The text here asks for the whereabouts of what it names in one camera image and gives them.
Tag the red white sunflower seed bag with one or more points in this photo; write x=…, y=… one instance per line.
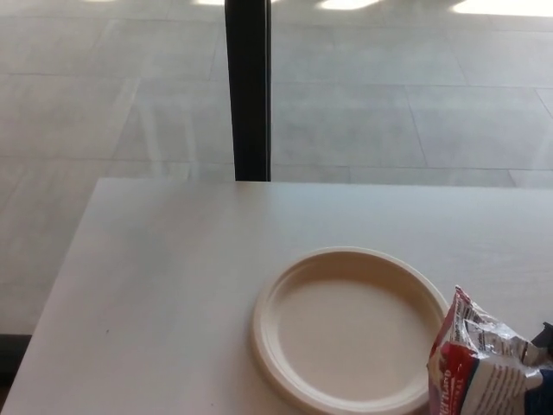
x=479, y=380

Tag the cream round paper plate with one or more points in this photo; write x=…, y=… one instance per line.
x=345, y=328

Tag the black vertical window post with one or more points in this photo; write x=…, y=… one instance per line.
x=249, y=86

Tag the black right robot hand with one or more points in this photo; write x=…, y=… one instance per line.
x=546, y=335

